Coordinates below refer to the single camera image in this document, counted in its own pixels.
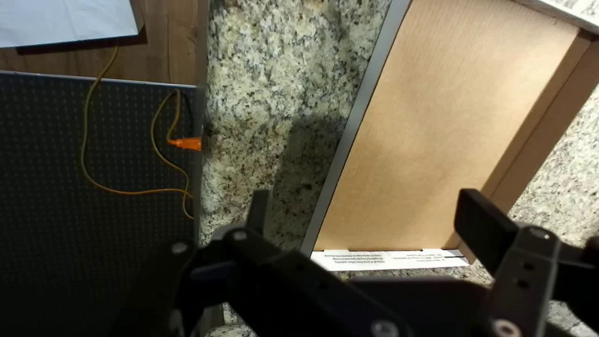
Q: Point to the dark perforated panel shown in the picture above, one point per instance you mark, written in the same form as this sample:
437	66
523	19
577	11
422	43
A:
89	187

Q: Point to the white paper sheet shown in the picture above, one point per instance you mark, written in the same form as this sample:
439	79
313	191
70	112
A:
31	23

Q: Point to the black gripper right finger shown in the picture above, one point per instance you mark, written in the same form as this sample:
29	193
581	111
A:
530	266

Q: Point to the shallow cardboard box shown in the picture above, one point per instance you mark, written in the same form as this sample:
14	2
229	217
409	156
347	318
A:
457	94

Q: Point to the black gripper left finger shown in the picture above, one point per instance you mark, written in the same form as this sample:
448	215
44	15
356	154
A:
276	292

